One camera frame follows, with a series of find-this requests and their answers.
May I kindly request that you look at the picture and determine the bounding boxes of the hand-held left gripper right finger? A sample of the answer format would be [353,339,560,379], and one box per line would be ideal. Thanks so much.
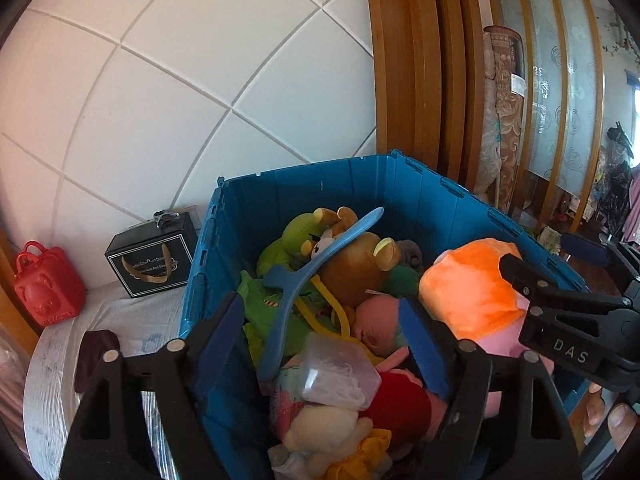
[400,297,583,480]

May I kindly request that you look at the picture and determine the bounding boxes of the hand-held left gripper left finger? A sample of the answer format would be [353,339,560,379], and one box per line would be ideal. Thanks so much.
[60,290,246,480]

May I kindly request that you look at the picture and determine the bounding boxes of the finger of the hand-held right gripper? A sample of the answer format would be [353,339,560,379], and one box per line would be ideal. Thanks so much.
[500,254,635,319]

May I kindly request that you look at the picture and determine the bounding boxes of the green plush toy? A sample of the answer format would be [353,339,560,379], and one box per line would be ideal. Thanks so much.
[237,265,421,368]

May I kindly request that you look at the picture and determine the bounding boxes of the pink pig plush orange dress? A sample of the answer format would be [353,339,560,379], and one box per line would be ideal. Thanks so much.
[419,239,556,416]

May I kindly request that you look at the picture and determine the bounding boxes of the blue plastic crate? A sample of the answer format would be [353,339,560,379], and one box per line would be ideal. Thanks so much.
[177,149,591,480]

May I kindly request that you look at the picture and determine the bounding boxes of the white cloth covered desktop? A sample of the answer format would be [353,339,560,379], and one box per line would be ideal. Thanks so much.
[22,280,201,480]

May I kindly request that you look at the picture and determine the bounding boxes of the person's right hand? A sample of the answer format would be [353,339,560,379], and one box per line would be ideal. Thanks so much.
[582,382,640,453]

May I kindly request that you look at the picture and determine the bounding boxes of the pink pig plush red dress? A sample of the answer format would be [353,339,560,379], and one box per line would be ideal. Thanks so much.
[350,295,451,441]

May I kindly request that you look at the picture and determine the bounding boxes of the blue plastic hanger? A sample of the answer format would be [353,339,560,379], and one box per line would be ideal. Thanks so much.
[256,206,386,383]

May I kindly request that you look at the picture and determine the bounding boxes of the dark blue seat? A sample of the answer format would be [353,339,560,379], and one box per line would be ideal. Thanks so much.
[560,232,626,266]

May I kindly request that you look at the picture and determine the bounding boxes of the mint green toy pack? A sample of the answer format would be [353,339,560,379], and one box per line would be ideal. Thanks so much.
[270,355,313,441]

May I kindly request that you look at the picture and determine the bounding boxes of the yellow plastic tongs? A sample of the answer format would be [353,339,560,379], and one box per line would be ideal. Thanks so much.
[292,275,386,361]

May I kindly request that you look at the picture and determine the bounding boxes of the black box gold print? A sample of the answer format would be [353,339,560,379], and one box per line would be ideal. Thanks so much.
[105,207,201,299]

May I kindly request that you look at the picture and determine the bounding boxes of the yellow plush toy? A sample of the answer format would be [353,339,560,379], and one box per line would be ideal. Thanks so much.
[322,427,393,480]

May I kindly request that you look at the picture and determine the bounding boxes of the brown teddy bear plush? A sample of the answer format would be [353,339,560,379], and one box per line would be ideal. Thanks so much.
[312,231,403,308]

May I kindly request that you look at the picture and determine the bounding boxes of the green frog plush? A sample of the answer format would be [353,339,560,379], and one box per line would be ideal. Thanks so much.
[257,207,358,276]

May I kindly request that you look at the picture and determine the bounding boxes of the dark maroon cloth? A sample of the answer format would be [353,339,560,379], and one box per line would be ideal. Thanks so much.
[74,330,121,393]

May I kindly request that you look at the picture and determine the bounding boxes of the cream white plush toy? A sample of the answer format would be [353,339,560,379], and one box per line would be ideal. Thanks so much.
[282,405,373,466]

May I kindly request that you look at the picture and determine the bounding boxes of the small white cartoon toy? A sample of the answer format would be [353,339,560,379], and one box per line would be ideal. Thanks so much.
[310,230,346,261]

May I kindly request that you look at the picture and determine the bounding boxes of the hanging clothes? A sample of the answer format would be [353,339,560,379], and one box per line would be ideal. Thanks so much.
[595,120,640,241]

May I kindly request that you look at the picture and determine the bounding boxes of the rolled patterned carpet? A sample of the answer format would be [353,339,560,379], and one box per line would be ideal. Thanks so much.
[472,25,528,211]

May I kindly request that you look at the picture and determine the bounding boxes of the red bear face case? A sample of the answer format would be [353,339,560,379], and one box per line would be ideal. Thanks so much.
[13,240,87,328]

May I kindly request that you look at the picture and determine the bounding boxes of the frosted glass sliding door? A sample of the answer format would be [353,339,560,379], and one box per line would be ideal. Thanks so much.
[495,0,608,201]

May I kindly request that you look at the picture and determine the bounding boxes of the pale pink striped fabric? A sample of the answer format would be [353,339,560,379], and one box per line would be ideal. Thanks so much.
[0,330,31,426]

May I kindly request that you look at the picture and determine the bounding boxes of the wooden side board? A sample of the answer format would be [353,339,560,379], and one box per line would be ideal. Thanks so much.
[0,230,43,341]

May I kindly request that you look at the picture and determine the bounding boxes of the wooden door frame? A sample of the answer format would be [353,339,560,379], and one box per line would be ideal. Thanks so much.
[362,0,496,196]

